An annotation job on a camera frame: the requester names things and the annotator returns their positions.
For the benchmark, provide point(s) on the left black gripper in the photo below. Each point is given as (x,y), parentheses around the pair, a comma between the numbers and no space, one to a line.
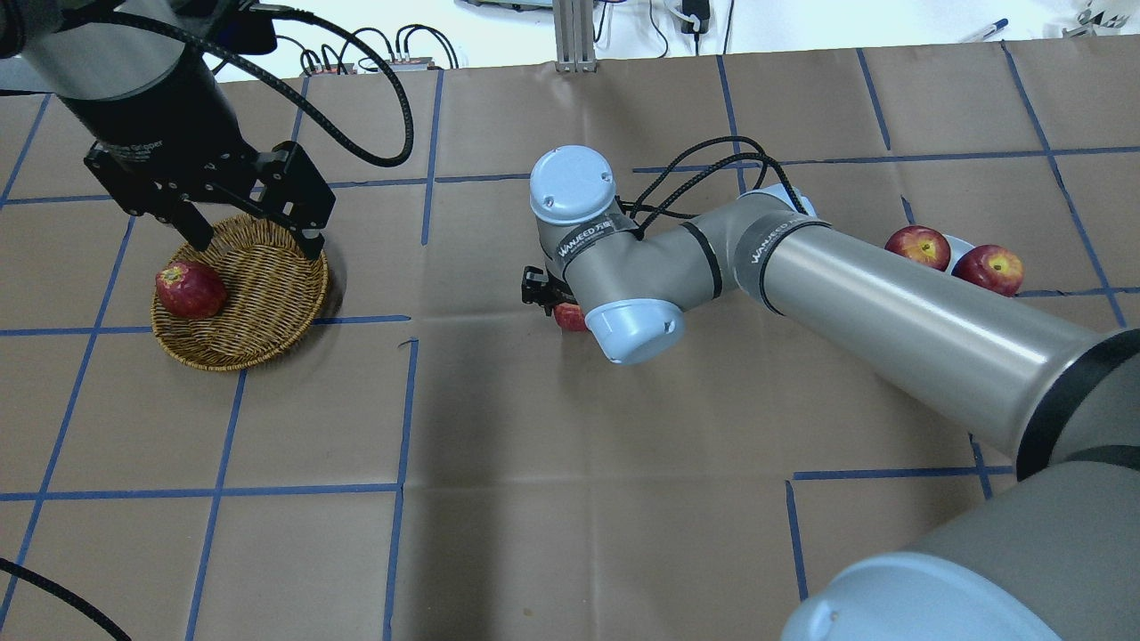
(150,118)

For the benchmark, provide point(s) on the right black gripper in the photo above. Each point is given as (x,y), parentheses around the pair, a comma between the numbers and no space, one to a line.
(536,288)

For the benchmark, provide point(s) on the yellow-red apple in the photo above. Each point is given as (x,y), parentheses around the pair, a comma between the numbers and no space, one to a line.
(569,317)

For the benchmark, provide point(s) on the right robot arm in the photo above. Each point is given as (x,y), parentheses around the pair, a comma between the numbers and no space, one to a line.
(1052,558)

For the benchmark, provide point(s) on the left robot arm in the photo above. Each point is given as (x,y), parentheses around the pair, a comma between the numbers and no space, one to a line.
(95,60)

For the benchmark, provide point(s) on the wicker basket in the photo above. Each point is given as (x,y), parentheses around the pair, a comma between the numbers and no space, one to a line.
(274,294)

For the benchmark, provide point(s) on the dark red basket apple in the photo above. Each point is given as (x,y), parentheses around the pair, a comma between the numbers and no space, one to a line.
(189,289)

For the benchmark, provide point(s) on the plate apple one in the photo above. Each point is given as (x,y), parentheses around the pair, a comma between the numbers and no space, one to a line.
(921,244)

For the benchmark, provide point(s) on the white plate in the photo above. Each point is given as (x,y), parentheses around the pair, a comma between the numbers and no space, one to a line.
(958,248)

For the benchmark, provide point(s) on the plate apple two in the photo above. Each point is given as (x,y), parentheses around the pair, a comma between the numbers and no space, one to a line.
(992,267)

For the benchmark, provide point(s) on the aluminium frame post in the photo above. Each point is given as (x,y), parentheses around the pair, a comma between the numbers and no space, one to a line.
(574,36)

